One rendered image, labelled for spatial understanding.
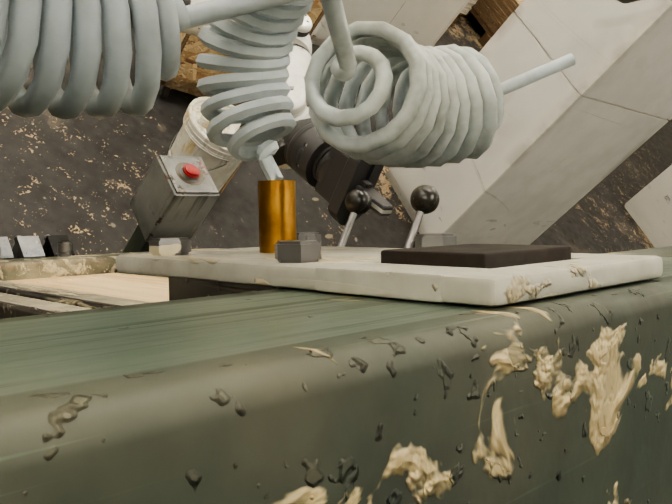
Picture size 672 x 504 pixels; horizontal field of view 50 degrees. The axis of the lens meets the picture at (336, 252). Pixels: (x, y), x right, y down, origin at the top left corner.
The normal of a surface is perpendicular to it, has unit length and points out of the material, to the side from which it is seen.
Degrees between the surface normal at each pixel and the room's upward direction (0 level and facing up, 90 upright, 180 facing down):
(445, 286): 90
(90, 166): 0
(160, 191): 90
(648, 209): 90
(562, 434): 39
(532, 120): 90
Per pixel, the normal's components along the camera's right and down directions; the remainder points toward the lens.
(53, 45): 0.44, 0.32
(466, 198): -0.75, 0.00
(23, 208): 0.53, -0.61
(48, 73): 0.30, 0.69
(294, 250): -0.34, 0.06
